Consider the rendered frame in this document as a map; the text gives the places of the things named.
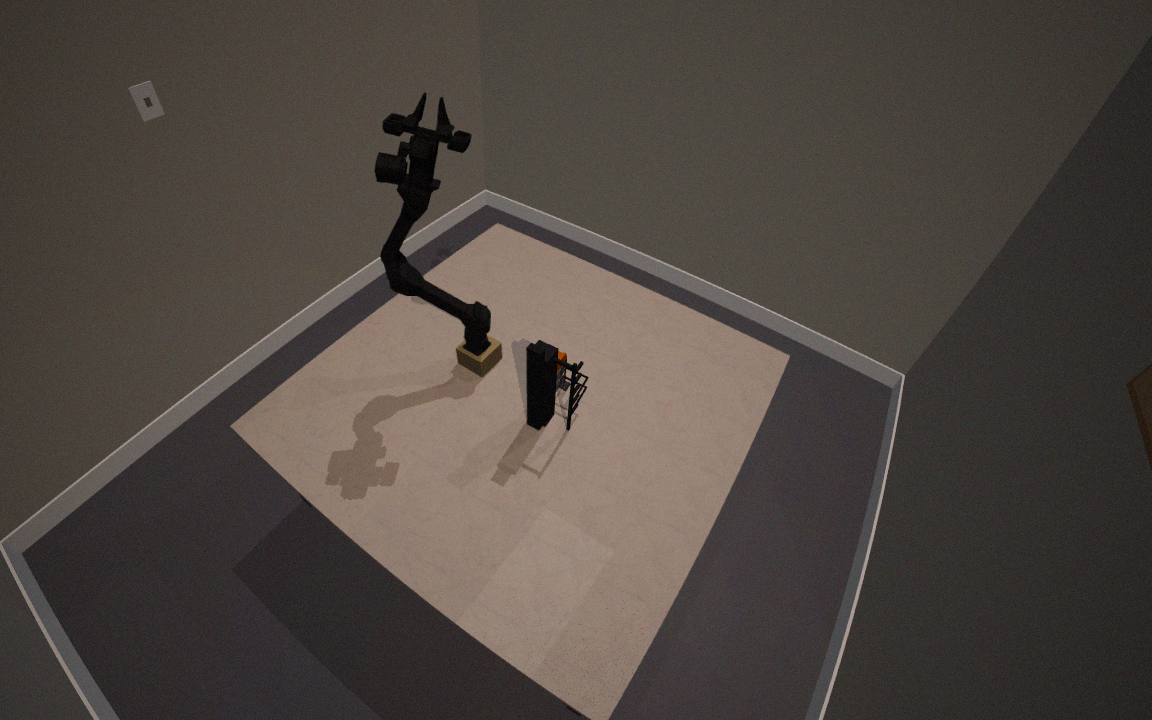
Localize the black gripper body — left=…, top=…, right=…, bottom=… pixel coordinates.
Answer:
left=382, top=113, right=472, bottom=168

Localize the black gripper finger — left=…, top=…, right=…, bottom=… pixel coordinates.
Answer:
left=435, top=97, right=455, bottom=136
left=401, top=93, right=426, bottom=127

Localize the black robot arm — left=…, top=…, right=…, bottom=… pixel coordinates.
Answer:
left=376, top=136, right=492, bottom=356

